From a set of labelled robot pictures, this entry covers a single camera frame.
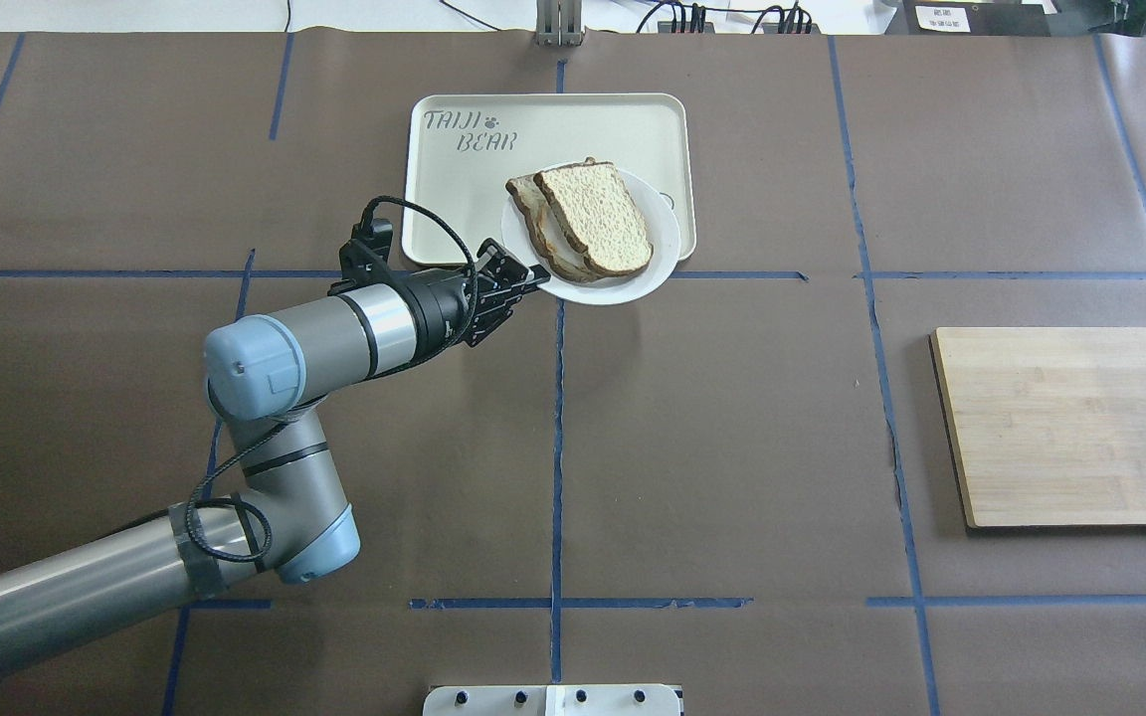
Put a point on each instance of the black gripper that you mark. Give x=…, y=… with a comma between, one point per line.
x=439, y=306

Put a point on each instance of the white round plate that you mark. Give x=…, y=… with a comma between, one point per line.
x=664, y=234

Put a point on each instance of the white camera pole mount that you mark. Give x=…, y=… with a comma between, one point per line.
x=555, y=699

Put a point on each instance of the aluminium frame post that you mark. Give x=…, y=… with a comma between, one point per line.
x=559, y=23

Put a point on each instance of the cream bear tray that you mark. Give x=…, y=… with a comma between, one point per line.
x=464, y=147

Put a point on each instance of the wooden cutting board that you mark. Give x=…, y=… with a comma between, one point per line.
x=1047, y=425

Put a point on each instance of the black power box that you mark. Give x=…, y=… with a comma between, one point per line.
x=968, y=18

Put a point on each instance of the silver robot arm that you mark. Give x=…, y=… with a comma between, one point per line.
x=277, y=504

